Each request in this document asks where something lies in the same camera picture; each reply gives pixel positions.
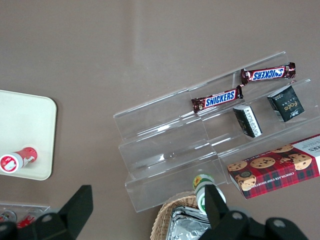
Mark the black tissue pack white label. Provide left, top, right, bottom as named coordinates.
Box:
left=232, top=104, right=264, bottom=138

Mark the green white flower-print bottle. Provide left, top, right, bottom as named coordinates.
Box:
left=191, top=174, right=227, bottom=216

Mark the Snickers chocolate bar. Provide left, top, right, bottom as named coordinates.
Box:
left=240, top=62, right=297, bottom=87
left=191, top=85, right=244, bottom=115

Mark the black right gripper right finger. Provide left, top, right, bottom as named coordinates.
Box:
left=201, top=184, right=264, bottom=240

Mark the red tartan cookie box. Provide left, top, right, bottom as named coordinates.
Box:
left=227, top=133, right=320, bottom=200

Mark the red bottle with white cap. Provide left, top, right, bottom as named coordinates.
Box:
left=0, top=146, right=39, bottom=174

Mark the clear acrylic step riser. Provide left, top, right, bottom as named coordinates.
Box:
left=187, top=51, right=320, bottom=186
left=113, top=87, right=226, bottom=214

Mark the small red white round cup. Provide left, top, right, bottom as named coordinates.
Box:
left=0, top=210, right=17, bottom=224

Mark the black tissue pack gold print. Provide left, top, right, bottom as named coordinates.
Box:
left=266, top=84, right=305, bottom=123

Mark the woven wicker basket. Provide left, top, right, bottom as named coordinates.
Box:
left=150, top=191, right=201, bottom=240

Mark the cream plastic tray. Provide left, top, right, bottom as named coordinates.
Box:
left=0, top=89, right=58, bottom=181

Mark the foil wrapped sandwich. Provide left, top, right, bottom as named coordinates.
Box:
left=166, top=205, right=213, bottom=240

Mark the clear acrylic box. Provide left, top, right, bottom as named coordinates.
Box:
left=0, top=201, right=51, bottom=227

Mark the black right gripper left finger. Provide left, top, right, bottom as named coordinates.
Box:
left=16, top=185, right=94, bottom=240

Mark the small red white packet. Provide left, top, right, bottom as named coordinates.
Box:
left=16, top=212, right=41, bottom=229

